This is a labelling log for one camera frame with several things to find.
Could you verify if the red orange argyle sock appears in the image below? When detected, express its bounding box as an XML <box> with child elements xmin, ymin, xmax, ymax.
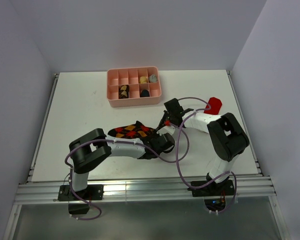
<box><xmin>107</xmin><ymin>120</ymin><xmax>155</xmax><ymax>139</ymax></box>

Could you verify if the brown yellow argyle sock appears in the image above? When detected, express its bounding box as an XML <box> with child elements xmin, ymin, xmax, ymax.
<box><xmin>118</xmin><ymin>85</ymin><xmax>130</xmax><ymax>99</ymax></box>

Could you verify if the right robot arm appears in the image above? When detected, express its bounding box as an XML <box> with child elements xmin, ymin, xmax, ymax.
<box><xmin>157</xmin><ymin>98</ymin><xmax>250</xmax><ymax>195</ymax></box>

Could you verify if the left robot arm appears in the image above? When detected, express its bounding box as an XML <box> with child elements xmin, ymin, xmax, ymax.
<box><xmin>65</xmin><ymin>128</ymin><xmax>175</xmax><ymax>200</ymax></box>

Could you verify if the dark navy rolled sock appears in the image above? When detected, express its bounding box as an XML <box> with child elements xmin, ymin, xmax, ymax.
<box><xmin>140</xmin><ymin>89</ymin><xmax>150</xmax><ymax>98</ymax></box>

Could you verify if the red christmas sock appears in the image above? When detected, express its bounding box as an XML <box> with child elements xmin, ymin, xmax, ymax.
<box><xmin>204</xmin><ymin>97</ymin><xmax>223</xmax><ymax>115</ymax></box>

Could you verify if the grey rolled sock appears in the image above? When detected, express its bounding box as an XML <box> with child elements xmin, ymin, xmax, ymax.
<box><xmin>148</xmin><ymin>74</ymin><xmax>158</xmax><ymax>83</ymax></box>

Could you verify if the yellow rolled sock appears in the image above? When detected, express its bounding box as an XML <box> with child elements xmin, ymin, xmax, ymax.
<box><xmin>139</xmin><ymin>76</ymin><xmax>148</xmax><ymax>84</ymax></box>

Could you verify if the pink divided organizer box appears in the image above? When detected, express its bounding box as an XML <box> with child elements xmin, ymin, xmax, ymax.
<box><xmin>106</xmin><ymin>66</ymin><xmax>162</xmax><ymax>108</ymax></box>

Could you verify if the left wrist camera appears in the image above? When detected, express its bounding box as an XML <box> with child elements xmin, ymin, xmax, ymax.
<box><xmin>156</xmin><ymin>120</ymin><xmax>176</xmax><ymax>136</ymax></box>

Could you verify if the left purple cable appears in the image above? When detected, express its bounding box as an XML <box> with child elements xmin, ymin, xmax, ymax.
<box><xmin>64</xmin><ymin>122</ymin><xmax>190</xmax><ymax>221</ymax></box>

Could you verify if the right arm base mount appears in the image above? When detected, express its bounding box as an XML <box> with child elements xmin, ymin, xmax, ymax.
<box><xmin>187</xmin><ymin>178</ymin><xmax>236</xmax><ymax>212</ymax></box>

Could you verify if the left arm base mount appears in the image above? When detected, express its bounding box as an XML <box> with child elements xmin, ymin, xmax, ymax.
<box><xmin>57</xmin><ymin>184</ymin><xmax>104</xmax><ymax>215</ymax></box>

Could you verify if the aluminium front rail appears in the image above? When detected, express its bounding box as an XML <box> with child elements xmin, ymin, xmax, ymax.
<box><xmin>13</xmin><ymin>175</ymin><xmax>276</xmax><ymax>205</ymax></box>

